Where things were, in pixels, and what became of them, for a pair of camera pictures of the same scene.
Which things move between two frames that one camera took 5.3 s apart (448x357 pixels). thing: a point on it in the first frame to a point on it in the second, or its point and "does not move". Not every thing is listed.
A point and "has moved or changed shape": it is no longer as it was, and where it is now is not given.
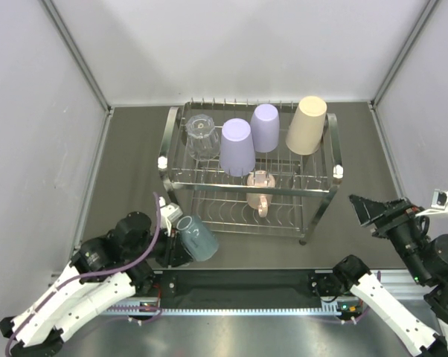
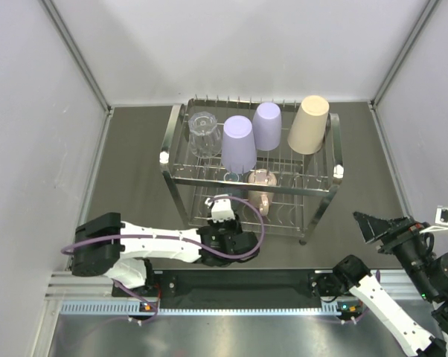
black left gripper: [175, 253] to [234, 224]
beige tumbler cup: [306, 129] does not move
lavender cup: [265, 124] does not move
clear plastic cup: [203, 142] does not move
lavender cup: [237, 156] does not move
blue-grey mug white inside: [200, 241] has moved or changed shape
